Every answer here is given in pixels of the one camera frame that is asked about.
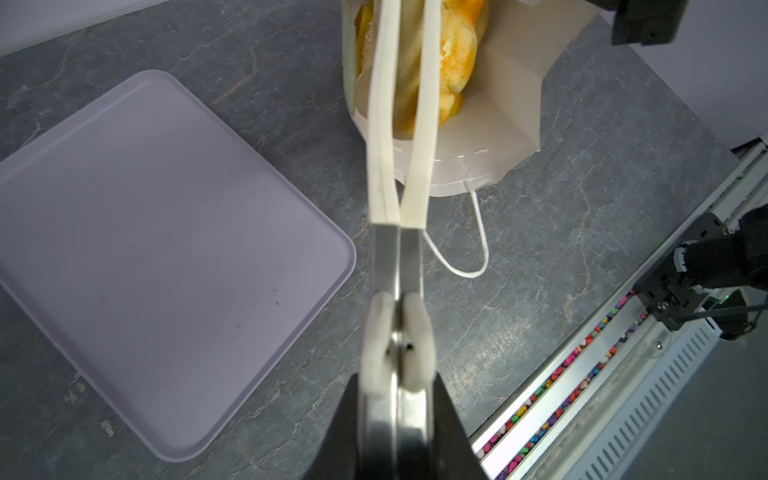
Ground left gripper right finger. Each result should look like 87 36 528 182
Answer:
431 375 488 480

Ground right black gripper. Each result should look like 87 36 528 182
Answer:
590 0 688 46

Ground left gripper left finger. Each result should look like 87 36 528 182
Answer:
304 374 359 480

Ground cream and steel tongs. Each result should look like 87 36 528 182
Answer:
357 1 442 479

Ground printed paper gift bag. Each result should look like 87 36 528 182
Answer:
341 0 601 280

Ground lavender plastic tray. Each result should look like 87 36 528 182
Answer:
1 70 356 462

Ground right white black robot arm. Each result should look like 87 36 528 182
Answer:
597 1 767 340

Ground yellow fake bread in bag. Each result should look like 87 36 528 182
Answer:
355 1 488 140

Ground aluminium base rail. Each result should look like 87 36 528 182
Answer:
470 143 767 479

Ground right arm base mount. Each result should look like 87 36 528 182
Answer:
633 212 726 331

